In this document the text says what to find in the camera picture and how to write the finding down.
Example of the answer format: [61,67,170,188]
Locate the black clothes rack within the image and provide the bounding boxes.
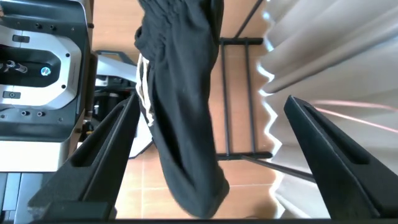
[216,0,317,183]

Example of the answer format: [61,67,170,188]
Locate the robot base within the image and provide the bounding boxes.
[0,0,154,224]

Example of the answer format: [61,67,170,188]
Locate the pink clothes hanger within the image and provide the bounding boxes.
[310,99,398,134]

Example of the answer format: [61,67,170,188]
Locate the black shorts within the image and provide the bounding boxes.
[134,0,230,218]

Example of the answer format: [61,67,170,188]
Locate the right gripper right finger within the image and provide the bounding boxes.
[284,95,398,218]

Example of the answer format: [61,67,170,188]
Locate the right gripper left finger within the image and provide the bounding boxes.
[27,93,141,220]

